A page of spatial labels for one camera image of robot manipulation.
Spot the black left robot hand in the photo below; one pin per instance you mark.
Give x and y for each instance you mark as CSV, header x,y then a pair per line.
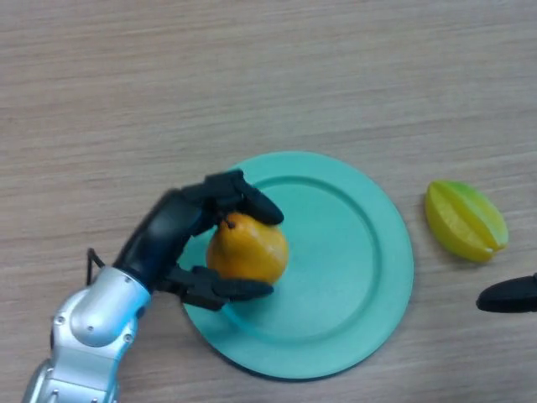
x,y
159,235

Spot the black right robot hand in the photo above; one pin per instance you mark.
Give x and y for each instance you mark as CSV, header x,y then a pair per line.
x,y
512,296

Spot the yellow pear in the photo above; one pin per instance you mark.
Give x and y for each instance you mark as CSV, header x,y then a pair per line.
x,y
251,252

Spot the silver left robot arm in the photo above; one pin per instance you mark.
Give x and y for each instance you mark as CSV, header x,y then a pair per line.
x,y
96,310

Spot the green round plate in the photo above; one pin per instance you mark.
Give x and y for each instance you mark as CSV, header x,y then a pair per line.
x,y
335,273

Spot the yellow green starfruit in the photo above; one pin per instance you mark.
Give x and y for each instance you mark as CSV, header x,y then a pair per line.
x,y
463,222

